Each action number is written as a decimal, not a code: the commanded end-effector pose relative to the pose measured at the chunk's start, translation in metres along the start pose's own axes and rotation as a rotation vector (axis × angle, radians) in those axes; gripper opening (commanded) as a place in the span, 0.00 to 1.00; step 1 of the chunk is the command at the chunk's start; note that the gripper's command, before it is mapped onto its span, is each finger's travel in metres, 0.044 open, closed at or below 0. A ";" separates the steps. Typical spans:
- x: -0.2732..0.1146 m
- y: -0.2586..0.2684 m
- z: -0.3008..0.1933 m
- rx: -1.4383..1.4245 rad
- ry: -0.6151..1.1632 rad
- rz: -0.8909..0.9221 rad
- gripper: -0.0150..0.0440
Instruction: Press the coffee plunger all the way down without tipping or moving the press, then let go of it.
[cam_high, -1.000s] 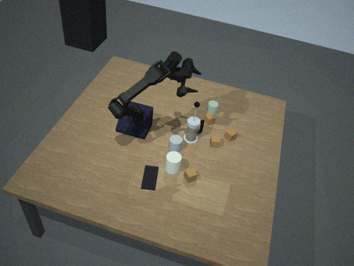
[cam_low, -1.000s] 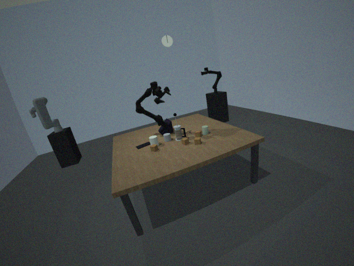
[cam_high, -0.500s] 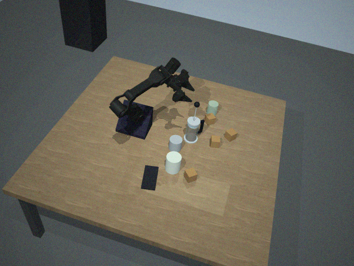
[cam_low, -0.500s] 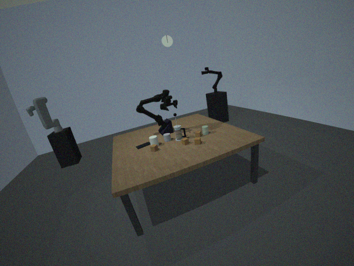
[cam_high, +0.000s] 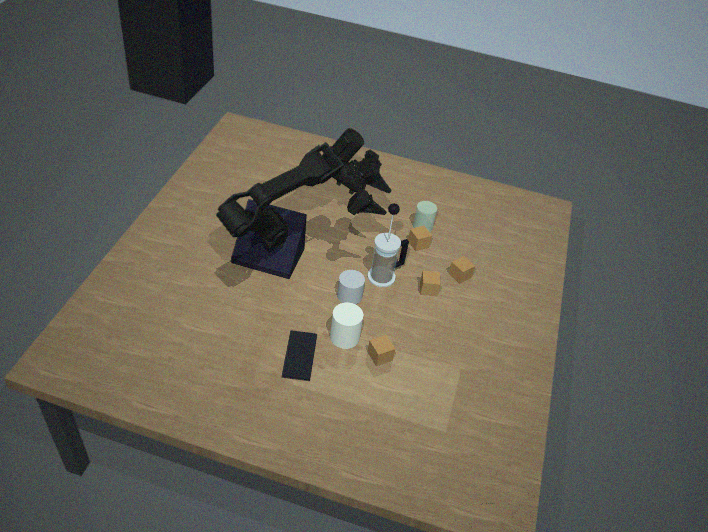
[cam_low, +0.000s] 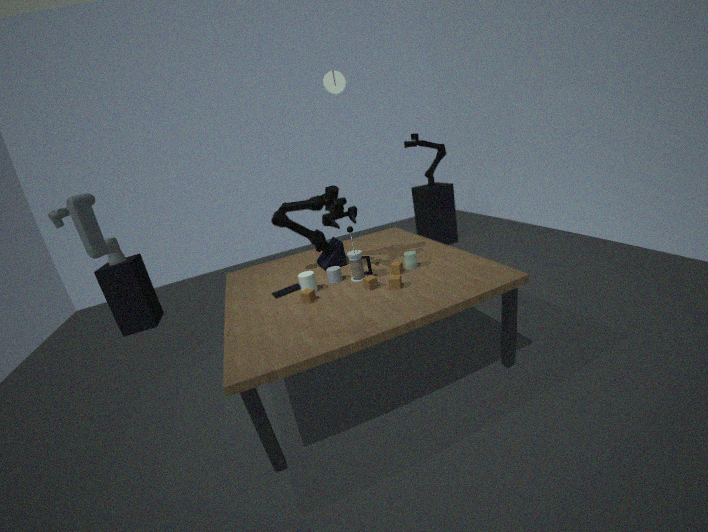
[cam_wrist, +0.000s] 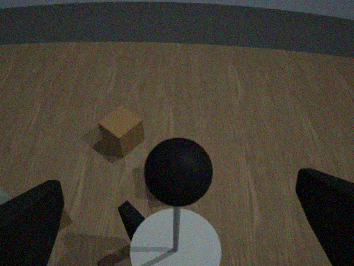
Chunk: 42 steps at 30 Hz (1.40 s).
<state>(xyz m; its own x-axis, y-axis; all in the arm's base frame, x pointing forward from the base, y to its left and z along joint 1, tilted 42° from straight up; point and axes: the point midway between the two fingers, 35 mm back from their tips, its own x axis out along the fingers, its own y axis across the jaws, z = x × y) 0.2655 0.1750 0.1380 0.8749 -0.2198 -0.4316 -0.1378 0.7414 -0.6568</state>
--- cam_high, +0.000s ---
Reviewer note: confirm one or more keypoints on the small brown cube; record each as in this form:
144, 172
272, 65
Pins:
381, 350
430, 283
461, 269
419, 238

